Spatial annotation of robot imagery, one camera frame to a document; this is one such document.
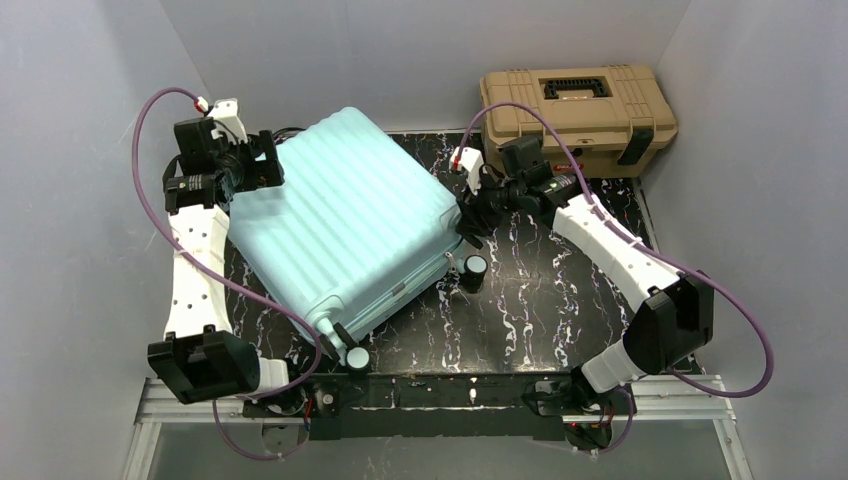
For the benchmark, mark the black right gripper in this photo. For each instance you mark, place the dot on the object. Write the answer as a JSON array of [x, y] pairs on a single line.
[[477, 208]]

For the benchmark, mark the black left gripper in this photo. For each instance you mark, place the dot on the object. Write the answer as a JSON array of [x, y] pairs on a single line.
[[266, 158]]

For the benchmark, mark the tan plastic toolbox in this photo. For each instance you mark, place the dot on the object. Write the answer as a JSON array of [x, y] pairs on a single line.
[[614, 119]]

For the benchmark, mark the light blue suitcase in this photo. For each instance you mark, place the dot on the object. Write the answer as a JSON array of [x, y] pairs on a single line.
[[358, 229]]

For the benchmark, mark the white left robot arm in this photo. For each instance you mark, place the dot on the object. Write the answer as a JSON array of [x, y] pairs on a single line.
[[199, 358]]

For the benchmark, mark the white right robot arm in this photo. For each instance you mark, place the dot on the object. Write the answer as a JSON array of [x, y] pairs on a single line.
[[672, 311]]

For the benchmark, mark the black suitcase wheel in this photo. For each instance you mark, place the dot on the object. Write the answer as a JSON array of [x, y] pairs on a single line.
[[358, 361], [474, 272]]

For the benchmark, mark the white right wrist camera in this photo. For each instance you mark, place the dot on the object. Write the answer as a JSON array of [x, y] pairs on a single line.
[[467, 162]]

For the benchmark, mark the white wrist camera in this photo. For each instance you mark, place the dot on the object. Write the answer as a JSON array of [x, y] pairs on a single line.
[[467, 162], [226, 120]]

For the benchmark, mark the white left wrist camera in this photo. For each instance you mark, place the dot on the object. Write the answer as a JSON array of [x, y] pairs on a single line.
[[226, 120]]

